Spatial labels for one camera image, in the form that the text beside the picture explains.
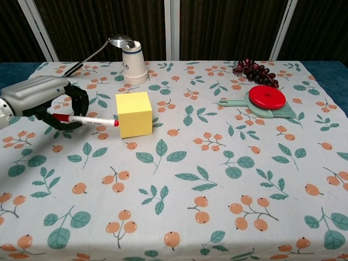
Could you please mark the white paper cup stack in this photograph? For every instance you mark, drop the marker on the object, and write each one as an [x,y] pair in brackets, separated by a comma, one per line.
[133,68]

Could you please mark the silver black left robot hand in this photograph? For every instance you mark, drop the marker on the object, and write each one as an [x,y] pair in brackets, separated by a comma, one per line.
[35,95]

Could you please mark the dark fabric partition panel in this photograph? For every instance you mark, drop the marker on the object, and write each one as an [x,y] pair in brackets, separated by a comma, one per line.
[103,24]
[320,27]
[225,27]
[16,30]

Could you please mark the yellow foam cube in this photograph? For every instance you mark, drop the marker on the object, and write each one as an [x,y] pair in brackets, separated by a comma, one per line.
[134,114]

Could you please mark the red round disc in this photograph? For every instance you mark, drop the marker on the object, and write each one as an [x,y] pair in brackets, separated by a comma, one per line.
[267,96]

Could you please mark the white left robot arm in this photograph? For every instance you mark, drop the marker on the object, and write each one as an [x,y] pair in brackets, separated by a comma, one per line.
[5,114]

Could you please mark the green plastic hand brush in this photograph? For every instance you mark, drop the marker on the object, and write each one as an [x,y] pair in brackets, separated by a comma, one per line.
[261,112]

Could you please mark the dark red grape bunch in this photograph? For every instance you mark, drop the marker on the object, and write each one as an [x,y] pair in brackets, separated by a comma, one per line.
[255,70]

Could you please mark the red white marker pen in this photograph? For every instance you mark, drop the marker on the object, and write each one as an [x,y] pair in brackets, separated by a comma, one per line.
[92,120]

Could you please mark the floral print tablecloth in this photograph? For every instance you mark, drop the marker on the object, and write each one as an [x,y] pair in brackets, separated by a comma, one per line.
[190,176]

